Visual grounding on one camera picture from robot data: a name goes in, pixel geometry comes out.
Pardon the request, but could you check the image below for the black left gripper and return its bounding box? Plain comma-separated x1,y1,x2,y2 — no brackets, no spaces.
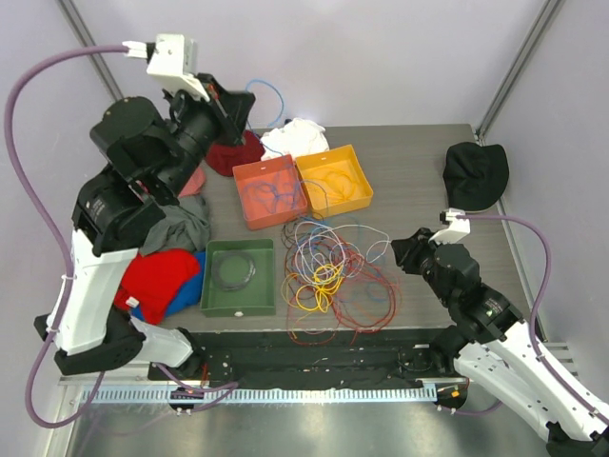
155,73,257,201

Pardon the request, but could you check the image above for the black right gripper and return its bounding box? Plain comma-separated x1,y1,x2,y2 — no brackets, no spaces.
390,227,454,307

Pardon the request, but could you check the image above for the purple blue cable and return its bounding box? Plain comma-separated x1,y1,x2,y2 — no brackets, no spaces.
242,178,296,215

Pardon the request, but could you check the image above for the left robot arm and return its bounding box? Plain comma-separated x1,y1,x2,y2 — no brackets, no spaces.
34,73,256,380

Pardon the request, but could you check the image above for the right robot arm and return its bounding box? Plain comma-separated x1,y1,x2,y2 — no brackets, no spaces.
391,228,608,456

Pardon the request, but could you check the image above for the dark red cloth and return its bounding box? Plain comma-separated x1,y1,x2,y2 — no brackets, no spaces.
206,130,265,177

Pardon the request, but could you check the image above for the white cloth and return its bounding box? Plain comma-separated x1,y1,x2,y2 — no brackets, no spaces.
260,118,329,161

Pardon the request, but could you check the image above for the pink cloth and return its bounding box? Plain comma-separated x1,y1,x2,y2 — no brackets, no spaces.
179,167,206,198

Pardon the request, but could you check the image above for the coral orange plastic tray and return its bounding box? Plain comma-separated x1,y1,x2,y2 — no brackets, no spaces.
233,155,308,230

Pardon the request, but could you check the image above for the black bucket hat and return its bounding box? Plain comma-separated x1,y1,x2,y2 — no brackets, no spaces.
442,142,509,212

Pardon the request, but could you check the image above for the yellow plastic tray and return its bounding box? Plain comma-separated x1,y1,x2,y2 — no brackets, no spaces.
295,145,374,218

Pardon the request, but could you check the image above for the grey cloth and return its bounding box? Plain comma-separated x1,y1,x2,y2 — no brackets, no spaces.
139,194,211,256

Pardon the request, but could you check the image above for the green plastic tray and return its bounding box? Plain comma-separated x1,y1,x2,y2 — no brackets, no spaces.
200,239,276,318

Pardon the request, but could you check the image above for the bright red cloth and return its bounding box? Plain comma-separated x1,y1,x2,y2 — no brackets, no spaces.
113,249,201,325

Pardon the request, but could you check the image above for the blue cloth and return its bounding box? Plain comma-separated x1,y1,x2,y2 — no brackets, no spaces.
132,251,206,321

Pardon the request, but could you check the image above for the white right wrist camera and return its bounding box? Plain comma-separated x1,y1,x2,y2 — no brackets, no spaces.
429,208,471,246

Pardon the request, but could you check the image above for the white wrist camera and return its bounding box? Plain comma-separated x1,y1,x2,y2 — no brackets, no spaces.
122,33,210,102
429,208,471,246

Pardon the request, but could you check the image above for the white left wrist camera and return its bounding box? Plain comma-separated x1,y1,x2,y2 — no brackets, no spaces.
122,33,210,102

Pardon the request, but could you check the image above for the bright yellow cable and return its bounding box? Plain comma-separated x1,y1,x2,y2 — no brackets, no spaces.
295,264,344,313

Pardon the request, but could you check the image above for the red cable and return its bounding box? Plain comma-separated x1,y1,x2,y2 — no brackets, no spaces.
283,213,403,347

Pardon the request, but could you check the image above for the orange yellow cable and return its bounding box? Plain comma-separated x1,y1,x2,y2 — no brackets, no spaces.
282,266,344,310

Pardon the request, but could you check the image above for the brown cable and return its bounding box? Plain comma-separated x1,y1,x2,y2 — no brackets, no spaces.
281,213,329,253

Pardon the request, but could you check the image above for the white slotted cable duct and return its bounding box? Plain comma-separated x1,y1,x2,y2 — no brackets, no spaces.
81,384,437,405

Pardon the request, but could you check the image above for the grey coiled cable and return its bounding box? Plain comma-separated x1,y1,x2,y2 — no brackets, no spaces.
211,252,256,290

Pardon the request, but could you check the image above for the left aluminium frame post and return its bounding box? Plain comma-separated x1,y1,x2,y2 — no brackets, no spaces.
53,0,149,146

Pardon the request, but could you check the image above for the aluminium frame post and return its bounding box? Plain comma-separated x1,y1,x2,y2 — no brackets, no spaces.
473,0,565,143
53,0,149,146

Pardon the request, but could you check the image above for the right aluminium frame post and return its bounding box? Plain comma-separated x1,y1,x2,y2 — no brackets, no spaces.
473,0,565,143

